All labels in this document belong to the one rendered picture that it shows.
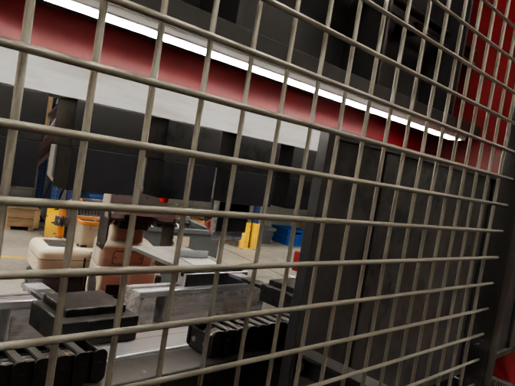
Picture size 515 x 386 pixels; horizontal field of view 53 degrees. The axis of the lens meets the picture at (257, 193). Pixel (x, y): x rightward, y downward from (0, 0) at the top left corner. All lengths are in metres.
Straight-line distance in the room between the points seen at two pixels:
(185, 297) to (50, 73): 0.57
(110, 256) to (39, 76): 1.18
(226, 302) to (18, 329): 0.50
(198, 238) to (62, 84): 3.20
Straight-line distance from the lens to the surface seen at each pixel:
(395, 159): 0.83
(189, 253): 1.40
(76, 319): 0.78
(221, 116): 1.18
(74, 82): 0.99
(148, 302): 1.16
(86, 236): 2.32
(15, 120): 0.19
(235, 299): 1.33
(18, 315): 1.04
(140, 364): 0.71
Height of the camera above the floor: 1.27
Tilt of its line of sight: 3 degrees down
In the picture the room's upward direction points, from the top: 9 degrees clockwise
